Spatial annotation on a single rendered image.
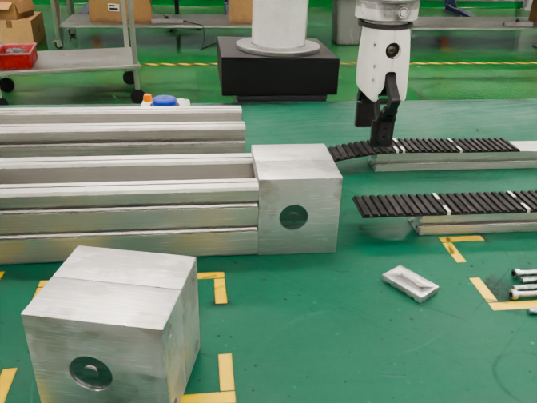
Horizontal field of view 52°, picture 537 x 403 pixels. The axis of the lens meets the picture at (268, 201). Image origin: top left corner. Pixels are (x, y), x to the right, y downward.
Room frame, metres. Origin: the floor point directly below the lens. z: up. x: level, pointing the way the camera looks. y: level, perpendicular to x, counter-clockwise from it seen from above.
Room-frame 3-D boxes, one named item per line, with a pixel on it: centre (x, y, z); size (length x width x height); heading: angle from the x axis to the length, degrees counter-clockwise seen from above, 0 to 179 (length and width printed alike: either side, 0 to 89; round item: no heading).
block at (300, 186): (0.59, -0.03, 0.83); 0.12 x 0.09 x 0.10; 7
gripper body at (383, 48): (0.78, -0.15, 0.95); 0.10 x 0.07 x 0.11; 7
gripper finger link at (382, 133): (0.73, -0.16, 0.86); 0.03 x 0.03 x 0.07; 7
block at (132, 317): (0.34, 0.11, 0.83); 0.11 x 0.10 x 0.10; 173
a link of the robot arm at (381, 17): (0.78, -0.15, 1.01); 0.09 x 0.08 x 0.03; 7
